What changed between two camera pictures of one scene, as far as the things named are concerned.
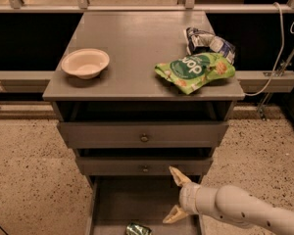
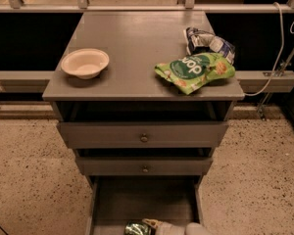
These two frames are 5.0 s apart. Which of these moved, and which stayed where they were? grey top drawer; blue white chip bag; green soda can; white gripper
Moved: white gripper
Stayed: grey top drawer; green soda can; blue white chip bag
